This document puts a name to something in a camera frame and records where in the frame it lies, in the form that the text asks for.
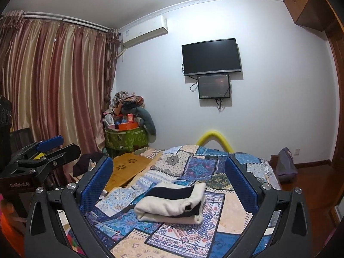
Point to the yellow foam tube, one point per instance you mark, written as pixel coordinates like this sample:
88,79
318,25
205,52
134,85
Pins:
212,133

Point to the grey purple bag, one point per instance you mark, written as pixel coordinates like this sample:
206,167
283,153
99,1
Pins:
286,166

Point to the green storage box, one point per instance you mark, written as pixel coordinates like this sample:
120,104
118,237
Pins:
126,139

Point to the small wall monitor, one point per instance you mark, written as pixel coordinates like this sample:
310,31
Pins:
214,86

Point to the cream black striped sweater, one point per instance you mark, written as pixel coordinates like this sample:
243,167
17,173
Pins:
166,207

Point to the dark cloth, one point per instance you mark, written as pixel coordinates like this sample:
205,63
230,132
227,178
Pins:
86,162

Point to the white air conditioner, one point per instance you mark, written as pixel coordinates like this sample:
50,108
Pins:
145,31

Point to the orange pink plastic toy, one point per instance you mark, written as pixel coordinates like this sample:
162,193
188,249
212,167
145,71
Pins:
8,220

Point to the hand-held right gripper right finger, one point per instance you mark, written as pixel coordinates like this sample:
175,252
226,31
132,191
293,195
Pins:
242,185

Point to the pile of mixed clutter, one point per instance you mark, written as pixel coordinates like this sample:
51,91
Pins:
123,104

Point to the white curtain rail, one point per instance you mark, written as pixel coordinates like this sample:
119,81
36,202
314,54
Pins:
75,21

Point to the wooden skirting board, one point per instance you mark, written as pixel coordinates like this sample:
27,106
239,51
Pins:
311,164

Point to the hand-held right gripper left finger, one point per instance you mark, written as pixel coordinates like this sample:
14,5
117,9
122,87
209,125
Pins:
98,182

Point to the black wall television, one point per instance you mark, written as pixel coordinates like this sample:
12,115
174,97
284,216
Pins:
211,56

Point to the grey plush toy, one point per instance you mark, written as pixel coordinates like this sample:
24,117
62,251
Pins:
147,121

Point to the orange box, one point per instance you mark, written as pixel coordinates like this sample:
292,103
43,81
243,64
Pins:
126,126

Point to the brown wooden wall cabinet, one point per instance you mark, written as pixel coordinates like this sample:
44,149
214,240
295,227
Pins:
303,0

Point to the white wall socket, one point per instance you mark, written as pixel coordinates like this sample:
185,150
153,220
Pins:
296,151

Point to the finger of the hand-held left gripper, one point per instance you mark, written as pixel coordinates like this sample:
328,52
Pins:
51,142
67,153

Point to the pink brown curtain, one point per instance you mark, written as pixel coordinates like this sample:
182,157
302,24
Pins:
53,86

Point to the blue patchwork blanket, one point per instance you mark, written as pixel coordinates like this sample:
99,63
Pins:
188,166

